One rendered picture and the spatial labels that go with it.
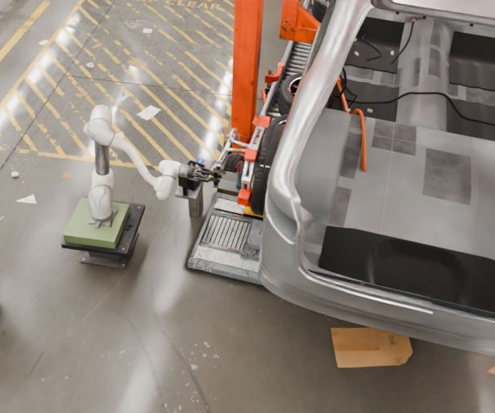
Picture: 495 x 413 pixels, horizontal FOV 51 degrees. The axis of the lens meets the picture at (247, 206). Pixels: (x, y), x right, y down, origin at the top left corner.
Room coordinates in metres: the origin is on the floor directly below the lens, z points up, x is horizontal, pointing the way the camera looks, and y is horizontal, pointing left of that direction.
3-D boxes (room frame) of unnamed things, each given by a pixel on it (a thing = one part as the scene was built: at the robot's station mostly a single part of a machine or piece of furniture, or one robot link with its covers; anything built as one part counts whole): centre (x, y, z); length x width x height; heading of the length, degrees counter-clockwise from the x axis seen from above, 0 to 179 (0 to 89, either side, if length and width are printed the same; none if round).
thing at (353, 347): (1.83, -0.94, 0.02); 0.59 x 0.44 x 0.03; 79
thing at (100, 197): (2.57, 1.08, 0.55); 0.18 x 0.16 x 0.22; 7
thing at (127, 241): (2.55, 1.08, 0.15); 0.50 x 0.50 x 0.30; 85
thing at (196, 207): (3.00, 0.44, 0.21); 0.10 x 0.10 x 0.42; 79
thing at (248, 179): (2.72, -0.03, 0.85); 0.54 x 0.07 x 0.54; 169
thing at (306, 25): (5.08, -0.64, 0.69); 0.52 x 0.17 x 0.35; 79
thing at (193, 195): (2.97, 0.44, 0.44); 0.43 x 0.17 x 0.03; 169
